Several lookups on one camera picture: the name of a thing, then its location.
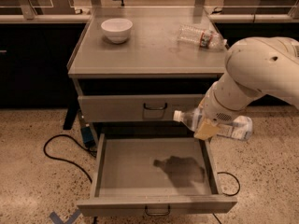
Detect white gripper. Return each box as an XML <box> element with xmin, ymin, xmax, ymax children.
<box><xmin>193</xmin><ymin>100</ymin><xmax>244</xmax><ymax>140</ymax></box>

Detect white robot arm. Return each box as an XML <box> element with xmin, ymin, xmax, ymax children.
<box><xmin>194</xmin><ymin>37</ymin><xmax>299</xmax><ymax>140</ymax></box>

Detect open middle grey drawer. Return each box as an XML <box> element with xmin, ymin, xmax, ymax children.
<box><xmin>78</xmin><ymin>135</ymin><xmax>237</xmax><ymax>217</ymax></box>

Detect grey drawer cabinet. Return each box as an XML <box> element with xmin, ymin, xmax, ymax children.
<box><xmin>68</xmin><ymin>7</ymin><xmax>225</xmax><ymax>138</ymax></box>

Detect clear red label bottle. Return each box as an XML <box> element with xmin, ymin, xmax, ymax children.
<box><xmin>178</xmin><ymin>25</ymin><xmax>226</xmax><ymax>50</ymax></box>

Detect closed upper grey drawer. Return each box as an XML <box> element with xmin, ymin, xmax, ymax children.
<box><xmin>78</xmin><ymin>94</ymin><xmax>204</xmax><ymax>122</ymax></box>

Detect blue power adapter box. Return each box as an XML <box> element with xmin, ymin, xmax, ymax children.
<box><xmin>80</xmin><ymin>126</ymin><xmax>95</xmax><ymax>147</ymax></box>

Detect white ceramic bowl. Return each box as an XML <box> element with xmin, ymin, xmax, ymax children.
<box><xmin>101</xmin><ymin>18</ymin><xmax>133</xmax><ymax>44</ymax></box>

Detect black cable right floor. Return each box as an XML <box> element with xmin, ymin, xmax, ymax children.
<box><xmin>212</xmin><ymin>171</ymin><xmax>241</xmax><ymax>224</ymax></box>

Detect black power cable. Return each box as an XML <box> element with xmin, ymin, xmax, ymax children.
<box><xmin>42</xmin><ymin>133</ymin><xmax>98</xmax><ymax>184</ymax></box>

